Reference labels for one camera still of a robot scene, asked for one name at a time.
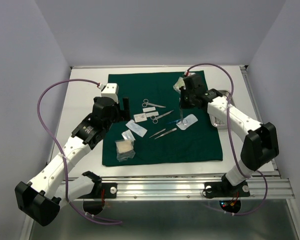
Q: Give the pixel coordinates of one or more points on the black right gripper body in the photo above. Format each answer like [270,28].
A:
[186,101]

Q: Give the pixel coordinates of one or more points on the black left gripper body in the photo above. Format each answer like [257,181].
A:
[117,115]

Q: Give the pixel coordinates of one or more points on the stainless steel instrument tray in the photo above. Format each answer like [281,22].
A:
[216,122]

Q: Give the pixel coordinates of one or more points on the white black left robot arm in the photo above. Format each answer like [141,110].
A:
[42,197]

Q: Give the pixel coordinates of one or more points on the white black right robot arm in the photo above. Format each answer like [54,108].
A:
[260,142]

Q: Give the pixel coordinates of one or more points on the green surgical drape cloth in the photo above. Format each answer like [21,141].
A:
[198,143]

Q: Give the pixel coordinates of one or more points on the green printed gauze packet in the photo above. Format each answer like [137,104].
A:
[180,84]

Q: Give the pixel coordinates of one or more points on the curved steel scissors upper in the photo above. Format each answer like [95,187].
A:
[146,104]

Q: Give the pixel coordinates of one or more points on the white paper strip upper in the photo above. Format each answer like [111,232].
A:
[148,109]

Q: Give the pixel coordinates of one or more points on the white paper strip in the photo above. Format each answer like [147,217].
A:
[148,109]
[152,114]

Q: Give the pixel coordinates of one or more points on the small suture needle packet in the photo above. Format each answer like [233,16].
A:
[141,117]

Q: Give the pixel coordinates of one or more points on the white blue pouch right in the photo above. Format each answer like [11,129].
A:
[191,118]

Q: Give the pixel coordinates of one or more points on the white paper strip lower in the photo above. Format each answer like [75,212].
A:
[152,114]

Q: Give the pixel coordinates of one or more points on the small white blue packet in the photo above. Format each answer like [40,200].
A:
[128,135]

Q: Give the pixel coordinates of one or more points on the long white blue pouch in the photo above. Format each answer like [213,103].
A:
[134,127]

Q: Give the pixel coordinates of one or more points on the clear bag beige gauze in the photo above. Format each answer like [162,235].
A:
[124,150]

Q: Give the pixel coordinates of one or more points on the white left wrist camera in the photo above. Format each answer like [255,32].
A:
[111,91]

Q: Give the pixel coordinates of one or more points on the steel scalpel handle long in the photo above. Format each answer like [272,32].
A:
[167,132]

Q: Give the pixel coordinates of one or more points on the steel scalpel handle short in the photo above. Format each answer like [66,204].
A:
[157,133]

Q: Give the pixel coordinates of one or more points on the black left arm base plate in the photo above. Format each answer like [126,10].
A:
[110,190]

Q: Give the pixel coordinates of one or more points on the aluminium front rail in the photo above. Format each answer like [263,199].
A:
[191,188]

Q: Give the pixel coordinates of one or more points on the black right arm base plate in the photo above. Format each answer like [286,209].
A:
[219,189]

